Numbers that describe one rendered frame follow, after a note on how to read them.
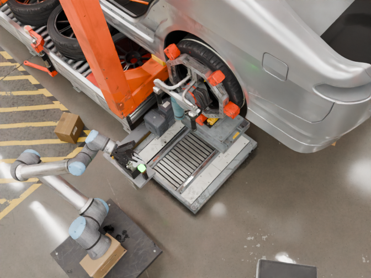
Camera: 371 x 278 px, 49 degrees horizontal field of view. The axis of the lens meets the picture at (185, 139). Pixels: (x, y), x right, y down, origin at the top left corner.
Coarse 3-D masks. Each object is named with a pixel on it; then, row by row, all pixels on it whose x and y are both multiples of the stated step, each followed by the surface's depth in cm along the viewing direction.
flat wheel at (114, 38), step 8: (120, 32) 379; (120, 40) 375; (128, 40) 379; (120, 48) 372; (128, 48) 388; (136, 48) 390; (120, 56) 367; (128, 56) 371; (136, 56) 371; (128, 64) 362; (136, 64) 363; (168, 80) 374
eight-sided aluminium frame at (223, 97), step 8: (184, 56) 279; (168, 64) 297; (176, 64) 289; (184, 64) 279; (192, 64) 275; (200, 64) 275; (168, 72) 308; (176, 72) 310; (200, 72) 271; (208, 72) 271; (176, 80) 316; (176, 88) 320; (216, 88) 275; (216, 96) 279; (224, 96) 278; (224, 104) 283; (208, 112) 314; (216, 112) 308
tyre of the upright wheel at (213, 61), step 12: (192, 36) 285; (180, 48) 286; (192, 48) 276; (204, 48) 274; (204, 60) 274; (216, 60) 270; (228, 72) 272; (228, 84) 274; (240, 96) 282; (216, 108) 315; (240, 108) 300
